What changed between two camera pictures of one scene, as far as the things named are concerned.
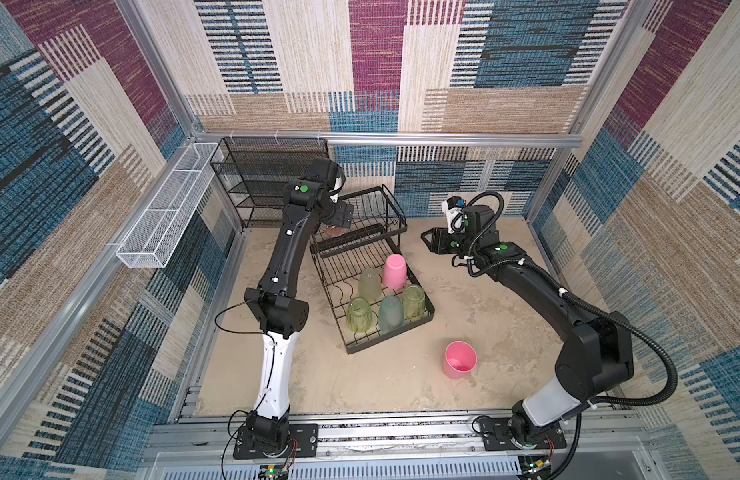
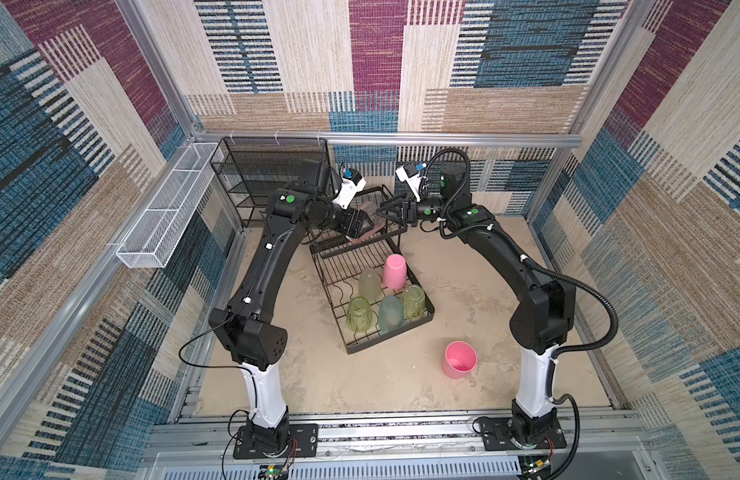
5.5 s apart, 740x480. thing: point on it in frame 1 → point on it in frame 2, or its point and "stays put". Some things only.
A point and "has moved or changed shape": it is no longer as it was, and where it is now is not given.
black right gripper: (438, 237) → (408, 211)
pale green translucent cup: (370, 284) stays put
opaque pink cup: (459, 360) stays put
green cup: (359, 314) stays put
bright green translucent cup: (414, 302) stays put
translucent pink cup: (334, 231) has moved or changed shape
